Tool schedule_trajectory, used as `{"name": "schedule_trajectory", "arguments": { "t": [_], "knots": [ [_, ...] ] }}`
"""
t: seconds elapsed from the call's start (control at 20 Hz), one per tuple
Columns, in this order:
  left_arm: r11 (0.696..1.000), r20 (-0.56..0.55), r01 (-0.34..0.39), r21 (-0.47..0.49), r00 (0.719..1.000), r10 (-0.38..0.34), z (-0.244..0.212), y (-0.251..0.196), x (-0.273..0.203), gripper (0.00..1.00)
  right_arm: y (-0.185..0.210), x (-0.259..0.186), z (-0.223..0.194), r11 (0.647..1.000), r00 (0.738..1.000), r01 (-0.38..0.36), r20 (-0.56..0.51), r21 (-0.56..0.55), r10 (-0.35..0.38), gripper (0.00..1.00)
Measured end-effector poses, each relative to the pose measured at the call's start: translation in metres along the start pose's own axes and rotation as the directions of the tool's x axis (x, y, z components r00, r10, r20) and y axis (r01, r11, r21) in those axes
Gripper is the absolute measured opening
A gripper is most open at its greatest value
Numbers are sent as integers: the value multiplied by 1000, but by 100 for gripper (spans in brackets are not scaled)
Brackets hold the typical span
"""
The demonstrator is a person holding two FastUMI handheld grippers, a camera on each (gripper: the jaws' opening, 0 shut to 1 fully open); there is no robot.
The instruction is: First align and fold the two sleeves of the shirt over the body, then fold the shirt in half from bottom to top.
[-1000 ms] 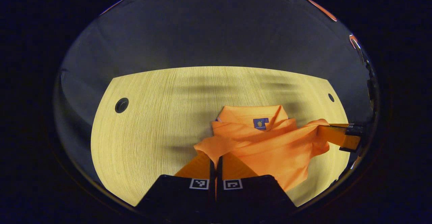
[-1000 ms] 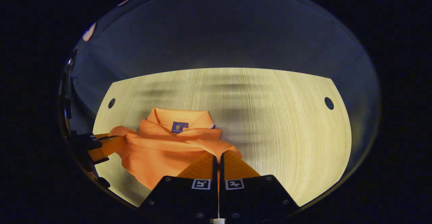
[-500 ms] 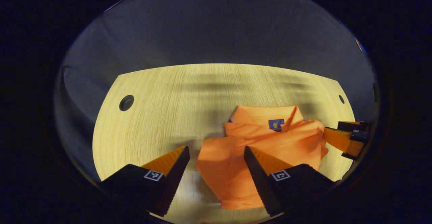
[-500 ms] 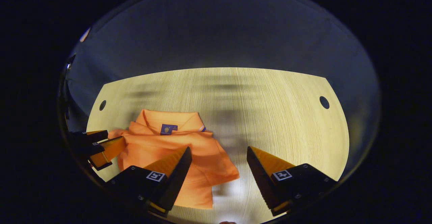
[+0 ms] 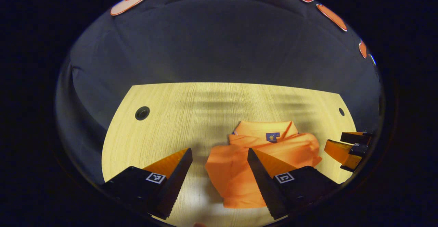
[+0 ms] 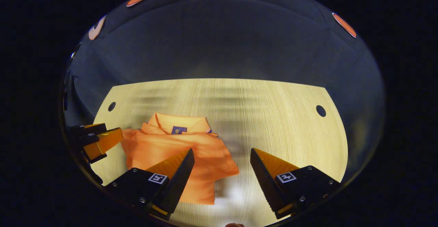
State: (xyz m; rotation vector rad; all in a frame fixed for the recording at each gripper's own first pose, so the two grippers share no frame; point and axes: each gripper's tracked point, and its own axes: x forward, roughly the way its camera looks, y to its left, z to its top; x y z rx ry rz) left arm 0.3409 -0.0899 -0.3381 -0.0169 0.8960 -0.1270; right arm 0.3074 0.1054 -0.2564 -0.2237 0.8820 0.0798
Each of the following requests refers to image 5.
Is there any orange T-shirt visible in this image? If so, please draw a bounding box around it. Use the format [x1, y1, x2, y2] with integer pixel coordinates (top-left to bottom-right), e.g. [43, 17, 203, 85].
[205, 120, 323, 209]

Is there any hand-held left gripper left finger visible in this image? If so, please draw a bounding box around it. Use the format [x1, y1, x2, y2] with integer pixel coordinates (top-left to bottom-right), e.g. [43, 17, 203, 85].
[99, 148, 193, 220]

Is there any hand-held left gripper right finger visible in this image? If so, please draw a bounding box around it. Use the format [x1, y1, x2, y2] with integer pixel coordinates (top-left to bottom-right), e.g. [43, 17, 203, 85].
[247, 148, 343, 220]

